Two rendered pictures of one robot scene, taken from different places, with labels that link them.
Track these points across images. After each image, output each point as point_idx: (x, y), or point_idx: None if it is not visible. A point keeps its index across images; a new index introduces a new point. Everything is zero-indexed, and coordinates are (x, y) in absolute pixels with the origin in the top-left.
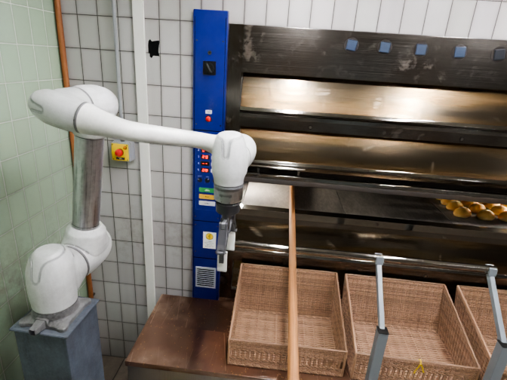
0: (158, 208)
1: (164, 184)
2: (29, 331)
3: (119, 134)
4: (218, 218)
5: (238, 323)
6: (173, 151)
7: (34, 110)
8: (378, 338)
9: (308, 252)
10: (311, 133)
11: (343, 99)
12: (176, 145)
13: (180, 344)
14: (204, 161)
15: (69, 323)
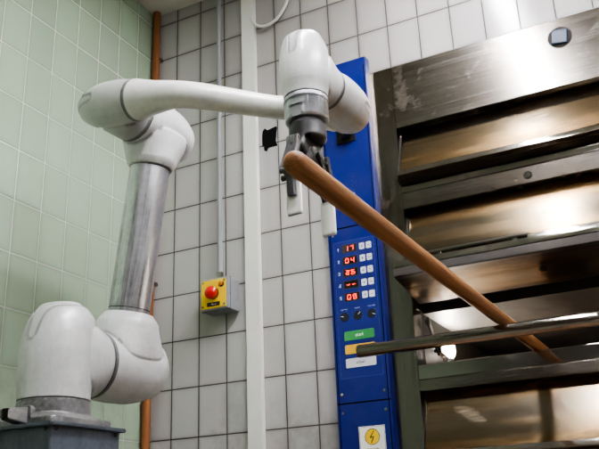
0: (276, 400)
1: (286, 347)
2: (0, 412)
3: (170, 92)
4: (385, 389)
5: None
6: (300, 282)
7: (82, 104)
8: None
9: (535, 325)
10: (537, 190)
11: (574, 115)
12: (248, 109)
13: None
14: (350, 281)
15: (64, 419)
